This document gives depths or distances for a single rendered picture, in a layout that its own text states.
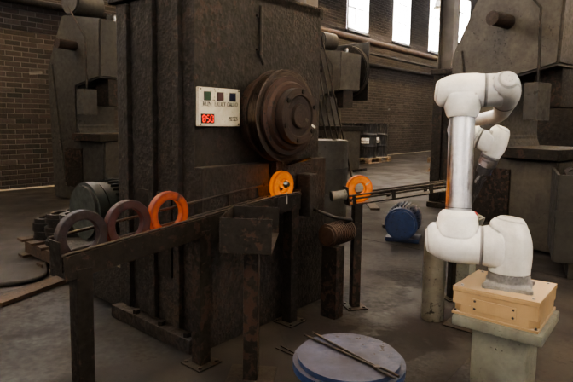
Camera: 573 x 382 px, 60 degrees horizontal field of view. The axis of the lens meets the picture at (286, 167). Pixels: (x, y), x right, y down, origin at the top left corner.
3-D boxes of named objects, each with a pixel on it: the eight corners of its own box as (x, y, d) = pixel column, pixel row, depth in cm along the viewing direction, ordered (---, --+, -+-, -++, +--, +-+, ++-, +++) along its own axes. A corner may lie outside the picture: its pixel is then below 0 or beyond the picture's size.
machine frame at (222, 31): (107, 315, 275) (101, -11, 258) (245, 271, 357) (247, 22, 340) (192, 356, 228) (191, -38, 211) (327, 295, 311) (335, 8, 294)
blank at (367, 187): (354, 206, 288) (356, 207, 285) (340, 185, 285) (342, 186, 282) (374, 190, 291) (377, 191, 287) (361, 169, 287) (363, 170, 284)
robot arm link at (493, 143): (502, 158, 250) (477, 148, 255) (515, 130, 245) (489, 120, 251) (499, 160, 241) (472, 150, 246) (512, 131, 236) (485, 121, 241)
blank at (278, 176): (264, 182, 251) (269, 182, 249) (282, 164, 260) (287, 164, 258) (275, 205, 258) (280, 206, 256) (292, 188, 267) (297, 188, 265)
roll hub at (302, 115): (285, 78, 243) (315, 103, 264) (268, 130, 237) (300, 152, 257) (293, 77, 239) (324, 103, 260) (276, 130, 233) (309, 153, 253)
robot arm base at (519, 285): (535, 280, 202) (535, 268, 202) (533, 296, 183) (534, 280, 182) (487, 274, 211) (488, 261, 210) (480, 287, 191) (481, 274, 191)
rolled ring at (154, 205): (147, 199, 194) (142, 198, 196) (154, 243, 198) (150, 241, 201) (185, 187, 208) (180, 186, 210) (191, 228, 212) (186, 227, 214)
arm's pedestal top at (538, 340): (558, 320, 199) (559, 310, 198) (541, 348, 174) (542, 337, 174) (477, 301, 219) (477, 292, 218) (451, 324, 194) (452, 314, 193)
